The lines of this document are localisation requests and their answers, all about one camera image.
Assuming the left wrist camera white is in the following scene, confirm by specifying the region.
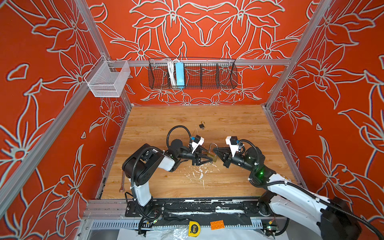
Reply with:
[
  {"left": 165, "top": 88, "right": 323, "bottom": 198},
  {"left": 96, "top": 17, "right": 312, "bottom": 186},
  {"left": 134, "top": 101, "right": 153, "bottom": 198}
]
[{"left": 190, "top": 135, "right": 205, "bottom": 153}]

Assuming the orange lego brick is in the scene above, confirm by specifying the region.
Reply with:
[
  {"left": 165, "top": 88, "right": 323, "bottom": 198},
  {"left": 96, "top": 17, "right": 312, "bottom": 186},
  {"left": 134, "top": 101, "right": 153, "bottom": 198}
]
[{"left": 210, "top": 220, "right": 225, "bottom": 230}]

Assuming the white cable bundle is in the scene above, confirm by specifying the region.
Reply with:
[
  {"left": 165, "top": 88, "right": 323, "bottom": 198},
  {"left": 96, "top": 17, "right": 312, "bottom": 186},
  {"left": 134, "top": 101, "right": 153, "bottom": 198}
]
[{"left": 166, "top": 59, "right": 177, "bottom": 87}]

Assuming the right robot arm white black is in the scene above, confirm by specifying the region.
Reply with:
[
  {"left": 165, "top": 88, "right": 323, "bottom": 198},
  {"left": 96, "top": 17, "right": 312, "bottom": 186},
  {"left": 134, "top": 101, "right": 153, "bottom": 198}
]
[{"left": 213, "top": 136, "right": 384, "bottom": 240}]

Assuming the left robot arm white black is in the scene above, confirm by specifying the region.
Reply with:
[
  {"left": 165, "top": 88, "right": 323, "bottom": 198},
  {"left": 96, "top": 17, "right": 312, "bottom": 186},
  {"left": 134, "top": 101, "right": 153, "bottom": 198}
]
[{"left": 122, "top": 125, "right": 213, "bottom": 222}]

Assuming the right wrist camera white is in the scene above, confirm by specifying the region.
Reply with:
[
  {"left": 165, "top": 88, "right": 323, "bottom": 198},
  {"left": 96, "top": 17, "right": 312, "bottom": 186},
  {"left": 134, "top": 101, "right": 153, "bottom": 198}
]
[{"left": 226, "top": 136, "right": 241, "bottom": 157}]

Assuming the brass padlock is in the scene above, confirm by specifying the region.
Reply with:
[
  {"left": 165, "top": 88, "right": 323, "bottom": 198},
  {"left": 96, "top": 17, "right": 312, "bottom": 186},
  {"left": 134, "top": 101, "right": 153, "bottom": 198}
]
[{"left": 208, "top": 143, "right": 218, "bottom": 163}]

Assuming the small black padlock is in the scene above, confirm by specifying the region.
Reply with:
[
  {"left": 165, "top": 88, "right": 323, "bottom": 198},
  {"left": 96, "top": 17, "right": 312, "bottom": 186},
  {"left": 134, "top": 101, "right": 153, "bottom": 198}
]
[{"left": 199, "top": 121, "right": 206, "bottom": 130}]

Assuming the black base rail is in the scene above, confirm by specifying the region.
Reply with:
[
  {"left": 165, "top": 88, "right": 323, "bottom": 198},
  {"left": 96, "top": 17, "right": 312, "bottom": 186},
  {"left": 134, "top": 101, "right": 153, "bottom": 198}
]
[{"left": 142, "top": 197, "right": 287, "bottom": 230}]

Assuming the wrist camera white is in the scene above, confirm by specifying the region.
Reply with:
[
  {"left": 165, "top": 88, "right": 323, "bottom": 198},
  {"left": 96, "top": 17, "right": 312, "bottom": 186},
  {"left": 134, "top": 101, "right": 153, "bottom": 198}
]
[
  {"left": 226, "top": 136, "right": 241, "bottom": 157},
  {"left": 190, "top": 135, "right": 205, "bottom": 153}
]

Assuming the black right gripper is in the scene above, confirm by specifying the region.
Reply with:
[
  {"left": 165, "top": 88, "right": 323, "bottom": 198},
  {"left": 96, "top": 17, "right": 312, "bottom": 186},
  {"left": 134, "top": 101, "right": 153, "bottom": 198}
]
[{"left": 213, "top": 147, "right": 258, "bottom": 175}]

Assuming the clear plastic bin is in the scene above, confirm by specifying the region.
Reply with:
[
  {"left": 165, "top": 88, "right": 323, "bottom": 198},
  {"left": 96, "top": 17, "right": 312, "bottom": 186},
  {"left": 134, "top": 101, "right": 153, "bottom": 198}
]
[{"left": 85, "top": 60, "right": 131, "bottom": 98}]

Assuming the black wire basket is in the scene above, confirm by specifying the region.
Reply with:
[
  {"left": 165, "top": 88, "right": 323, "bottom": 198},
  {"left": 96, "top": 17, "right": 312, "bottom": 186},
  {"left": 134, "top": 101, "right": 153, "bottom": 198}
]
[{"left": 148, "top": 58, "right": 238, "bottom": 90}]

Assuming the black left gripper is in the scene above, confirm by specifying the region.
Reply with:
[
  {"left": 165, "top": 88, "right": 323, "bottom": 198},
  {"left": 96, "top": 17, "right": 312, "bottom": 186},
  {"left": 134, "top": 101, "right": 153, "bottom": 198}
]
[{"left": 175, "top": 147, "right": 211, "bottom": 168}]

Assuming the metal wrench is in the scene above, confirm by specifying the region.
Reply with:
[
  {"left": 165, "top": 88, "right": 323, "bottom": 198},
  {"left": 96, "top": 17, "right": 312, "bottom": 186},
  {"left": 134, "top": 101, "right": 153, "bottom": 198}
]
[{"left": 119, "top": 171, "right": 126, "bottom": 193}]

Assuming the yellow tape measure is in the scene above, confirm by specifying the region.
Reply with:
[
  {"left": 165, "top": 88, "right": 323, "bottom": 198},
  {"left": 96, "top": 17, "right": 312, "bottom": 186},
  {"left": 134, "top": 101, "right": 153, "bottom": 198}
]
[{"left": 188, "top": 221, "right": 201, "bottom": 238}]

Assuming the blue white box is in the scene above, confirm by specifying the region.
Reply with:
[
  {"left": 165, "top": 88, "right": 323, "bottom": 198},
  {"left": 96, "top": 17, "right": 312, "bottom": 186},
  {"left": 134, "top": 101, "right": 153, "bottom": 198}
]
[{"left": 175, "top": 62, "right": 185, "bottom": 89}]

